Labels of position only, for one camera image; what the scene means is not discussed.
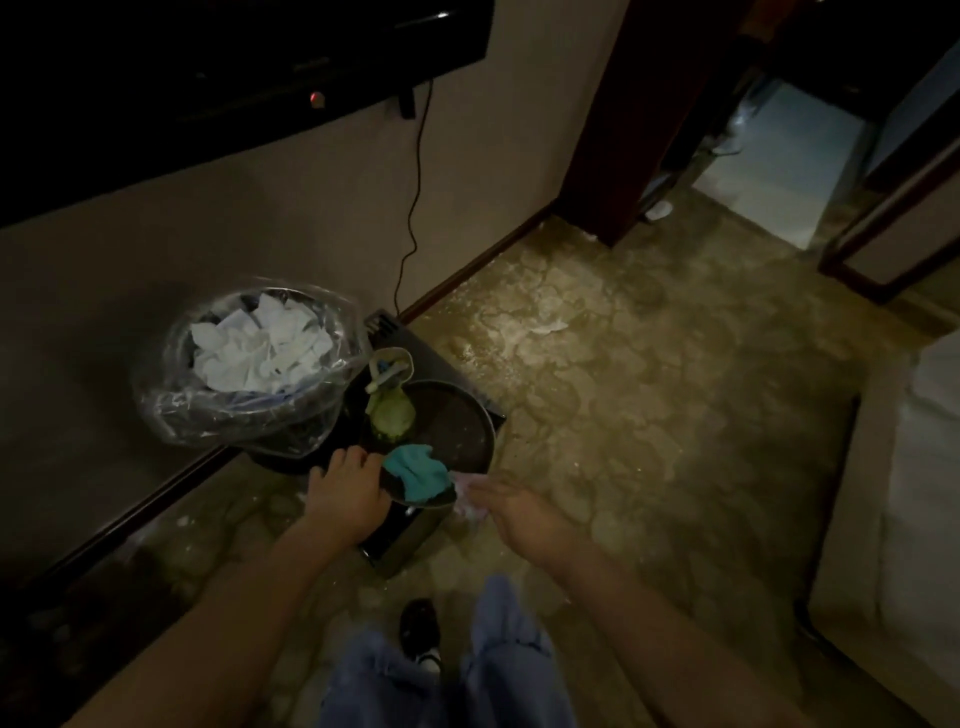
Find person's right hand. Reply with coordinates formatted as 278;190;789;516
462;475;594;575

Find person's left hand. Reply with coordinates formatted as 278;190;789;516
300;445;395;554

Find pink cleaning cloth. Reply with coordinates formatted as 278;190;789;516
447;471;497;524

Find teal cleaning cloth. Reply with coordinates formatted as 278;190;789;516
381;441;456;507

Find yellow green spray bottle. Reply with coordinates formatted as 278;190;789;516
364;348;422;447

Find white paper scraps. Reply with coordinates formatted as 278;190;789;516
187;292;339;396

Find trash bin with clear bag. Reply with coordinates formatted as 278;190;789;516
132;277;377;459

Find person's right forearm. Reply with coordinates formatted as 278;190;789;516
547;540;819;728

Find person's left forearm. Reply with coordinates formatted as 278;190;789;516
67;525;362;728

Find person's black shoe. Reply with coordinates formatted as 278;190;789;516
397;597;446;674

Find person's blue trousers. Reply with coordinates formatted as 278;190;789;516
315;573;579;728

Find black round basin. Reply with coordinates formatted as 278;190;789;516
348;378;500;512

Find black low cabinet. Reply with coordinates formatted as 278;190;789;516
247;307;509;579

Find white bed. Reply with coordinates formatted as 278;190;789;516
802;330;960;728

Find black television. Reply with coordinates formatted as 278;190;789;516
0;0;497;230

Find black power cable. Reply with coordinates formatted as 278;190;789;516
393;82;437;317

